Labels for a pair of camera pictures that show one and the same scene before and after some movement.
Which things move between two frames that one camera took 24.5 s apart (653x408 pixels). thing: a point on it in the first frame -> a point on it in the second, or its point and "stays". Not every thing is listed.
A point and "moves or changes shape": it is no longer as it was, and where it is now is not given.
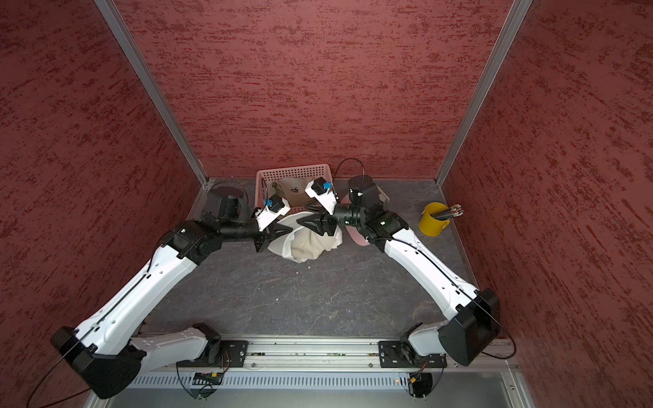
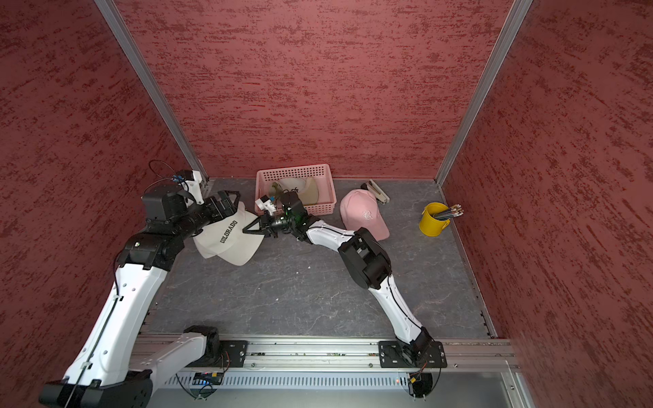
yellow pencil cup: (430, 225) stays
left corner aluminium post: (153, 88) stays
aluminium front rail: (364, 354) stays
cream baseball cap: (304, 241) moves or changes shape
